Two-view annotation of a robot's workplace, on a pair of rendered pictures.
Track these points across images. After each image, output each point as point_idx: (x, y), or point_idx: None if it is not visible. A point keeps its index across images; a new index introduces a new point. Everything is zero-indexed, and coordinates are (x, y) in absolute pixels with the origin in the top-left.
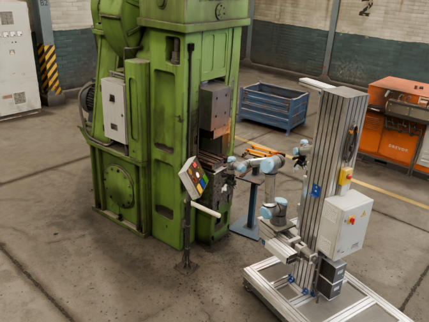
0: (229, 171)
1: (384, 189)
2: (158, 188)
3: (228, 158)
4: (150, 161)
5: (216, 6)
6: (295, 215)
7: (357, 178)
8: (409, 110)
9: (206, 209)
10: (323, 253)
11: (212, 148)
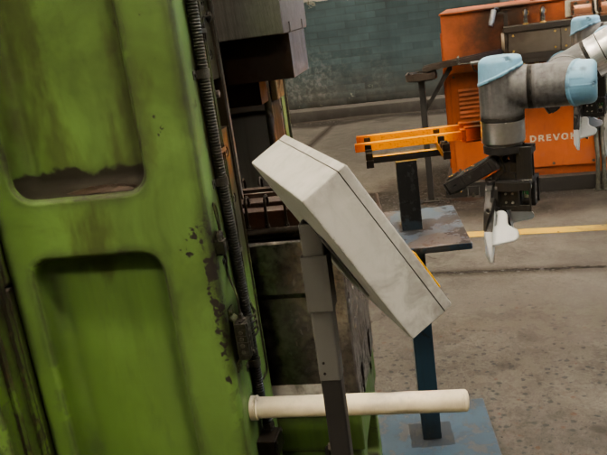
0: (510, 130)
1: (599, 223)
2: (86, 413)
3: (492, 59)
4: (16, 290)
5: None
6: (506, 348)
7: (521, 226)
8: (559, 34)
9: (389, 400)
10: None
11: None
